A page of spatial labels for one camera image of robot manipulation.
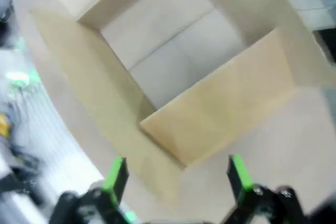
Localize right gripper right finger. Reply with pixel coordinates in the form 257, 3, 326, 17
223, 154, 308, 224

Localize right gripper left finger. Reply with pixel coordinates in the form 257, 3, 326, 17
52, 157, 138, 224

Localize brown cardboard box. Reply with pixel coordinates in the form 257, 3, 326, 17
28, 0, 336, 209

